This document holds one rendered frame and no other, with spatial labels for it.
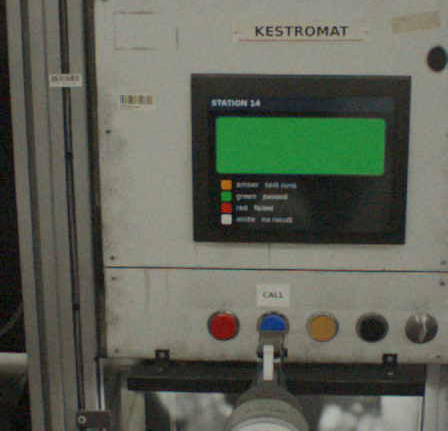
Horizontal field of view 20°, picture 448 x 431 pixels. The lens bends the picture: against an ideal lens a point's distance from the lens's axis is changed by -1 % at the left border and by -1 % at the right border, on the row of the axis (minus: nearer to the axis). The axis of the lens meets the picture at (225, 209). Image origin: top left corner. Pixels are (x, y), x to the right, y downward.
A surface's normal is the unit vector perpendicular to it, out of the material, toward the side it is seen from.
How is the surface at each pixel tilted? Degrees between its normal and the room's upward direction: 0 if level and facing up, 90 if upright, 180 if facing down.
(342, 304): 90
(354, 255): 90
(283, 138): 90
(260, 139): 90
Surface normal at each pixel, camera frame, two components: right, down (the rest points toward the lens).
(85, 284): -0.06, 0.32
